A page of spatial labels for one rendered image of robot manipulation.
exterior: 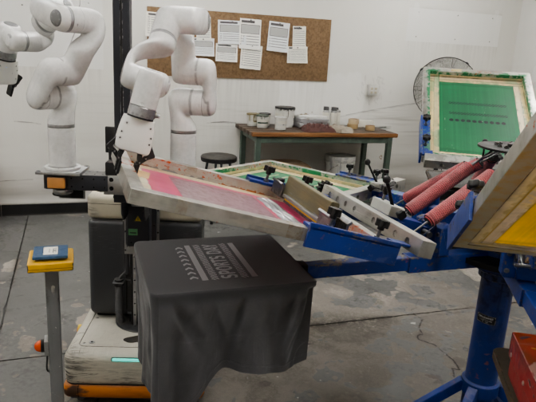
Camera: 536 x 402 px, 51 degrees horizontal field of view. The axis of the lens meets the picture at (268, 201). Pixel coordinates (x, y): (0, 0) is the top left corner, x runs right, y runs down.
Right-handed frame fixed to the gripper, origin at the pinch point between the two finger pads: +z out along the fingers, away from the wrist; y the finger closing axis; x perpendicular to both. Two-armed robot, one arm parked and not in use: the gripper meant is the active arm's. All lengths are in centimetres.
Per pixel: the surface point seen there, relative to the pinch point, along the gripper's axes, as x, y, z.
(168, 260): -2.5, -20.1, 25.8
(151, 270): 4.9, -14.2, 27.4
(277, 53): -379, -165, -78
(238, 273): 12.2, -37.8, 21.0
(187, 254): -7.0, -26.7, 24.0
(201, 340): 21, -30, 39
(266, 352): 21, -50, 41
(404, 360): -72, -181, 81
